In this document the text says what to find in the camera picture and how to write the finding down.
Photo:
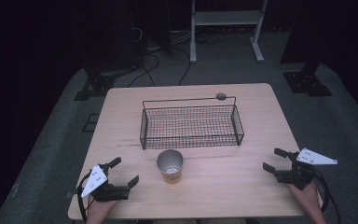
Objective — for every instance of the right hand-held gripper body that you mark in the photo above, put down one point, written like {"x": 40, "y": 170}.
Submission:
{"x": 298, "y": 175}

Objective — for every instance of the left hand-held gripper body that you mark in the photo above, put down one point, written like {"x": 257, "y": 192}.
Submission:
{"x": 105, "y": 192}

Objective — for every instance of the person's left hand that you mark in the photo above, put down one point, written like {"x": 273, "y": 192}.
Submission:
{"x": 99, "y": 211}

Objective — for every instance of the person's right hand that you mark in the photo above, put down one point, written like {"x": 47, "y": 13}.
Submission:
{"x": 307, "y": 199}

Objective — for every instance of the orange cup with silver inside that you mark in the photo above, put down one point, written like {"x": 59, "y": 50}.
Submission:
{"x": 170, "y": 166}

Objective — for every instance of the black stand with base plate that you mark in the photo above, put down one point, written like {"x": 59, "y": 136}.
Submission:
{"x": 307, "y": 82}
{"x": 98, "y": 84}

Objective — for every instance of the white metal desk frame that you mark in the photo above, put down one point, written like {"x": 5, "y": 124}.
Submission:
{"x": 227, "y": 18}

